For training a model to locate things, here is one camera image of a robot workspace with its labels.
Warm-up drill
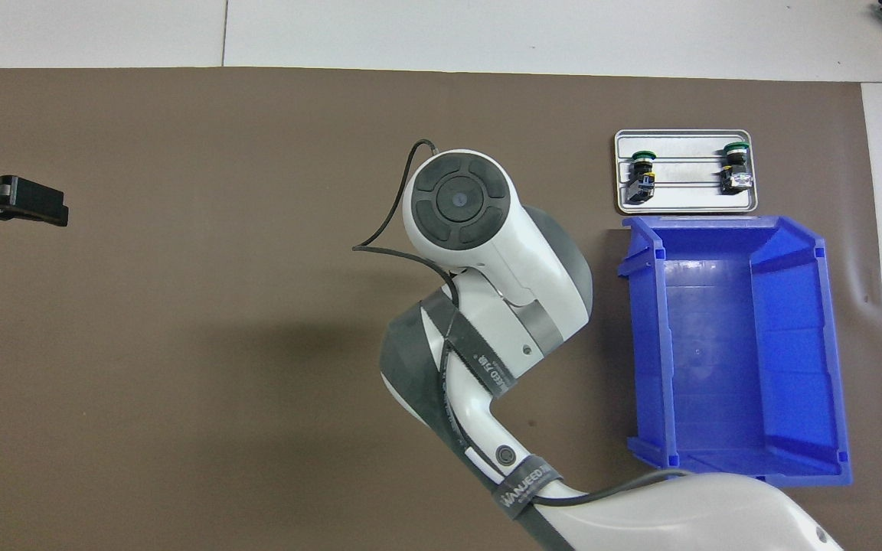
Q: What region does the brown table mat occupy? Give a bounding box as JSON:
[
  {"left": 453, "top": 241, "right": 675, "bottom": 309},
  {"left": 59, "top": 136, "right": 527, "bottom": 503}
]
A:
[{"left": 0, "top": 67, "right": 882, "bottom": 551}]

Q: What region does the silver metal tray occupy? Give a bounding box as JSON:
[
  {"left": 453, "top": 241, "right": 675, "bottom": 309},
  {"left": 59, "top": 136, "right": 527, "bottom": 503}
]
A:
[{"left": 613, "top": 129, "right": 760, "bottom": 214}]

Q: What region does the blue plastic storage bin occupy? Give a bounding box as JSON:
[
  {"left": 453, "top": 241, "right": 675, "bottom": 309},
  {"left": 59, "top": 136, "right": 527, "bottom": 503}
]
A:
[{"left": 616, "top": 215, "right": 854, "bottom": 491}]

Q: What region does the black velcro cable strap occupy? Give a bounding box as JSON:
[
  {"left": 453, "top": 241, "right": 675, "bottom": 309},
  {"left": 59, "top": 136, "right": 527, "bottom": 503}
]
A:
[
  {"left": 418, "top": 293, "right": 520, "bottom": 399},
  {"left": 498, "top": 455, "right": 564, "bottom": 540}
]

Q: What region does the green push button switch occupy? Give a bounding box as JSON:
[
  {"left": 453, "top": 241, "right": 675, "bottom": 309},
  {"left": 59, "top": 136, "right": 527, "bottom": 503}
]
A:
[
  {"left": 623, "top": 150, "right": 658, "bottom": 206},
  {"left": 720, "top": 142, "right": 754, "bottom": 194}
]

